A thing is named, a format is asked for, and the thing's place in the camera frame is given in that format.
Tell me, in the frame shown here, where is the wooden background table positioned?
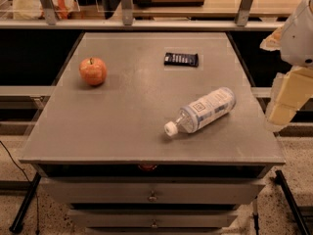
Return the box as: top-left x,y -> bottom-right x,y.
131,0 -> 301,18

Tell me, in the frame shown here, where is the clear plastic water bottle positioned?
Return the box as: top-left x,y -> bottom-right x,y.
164,87 -> 236,136

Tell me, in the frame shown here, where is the left black stand leg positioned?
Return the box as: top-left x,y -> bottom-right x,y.
9,173 -> 41,234

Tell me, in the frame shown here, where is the red apple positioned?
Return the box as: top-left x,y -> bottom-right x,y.
79,57 -> 107,86

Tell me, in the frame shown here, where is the black snack bar wrapper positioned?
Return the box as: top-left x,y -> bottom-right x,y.
164,52 -> 199,68

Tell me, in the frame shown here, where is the black floor cable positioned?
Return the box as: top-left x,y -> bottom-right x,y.
0,140 -> 41,235

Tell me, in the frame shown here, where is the white orange plastic bag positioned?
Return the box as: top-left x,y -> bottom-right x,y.
12,0 -> 76,21

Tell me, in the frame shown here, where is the metal guard rail frame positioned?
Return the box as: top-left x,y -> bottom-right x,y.
0,0 -> 286,31

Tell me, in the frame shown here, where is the upper grey drawer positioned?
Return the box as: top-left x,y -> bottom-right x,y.
41,178 -> 265,205

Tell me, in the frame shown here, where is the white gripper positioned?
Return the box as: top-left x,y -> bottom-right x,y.
260,0 -> 313,126

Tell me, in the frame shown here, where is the grey drawer cabinet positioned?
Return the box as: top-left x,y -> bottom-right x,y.
22,32 -> 285,235

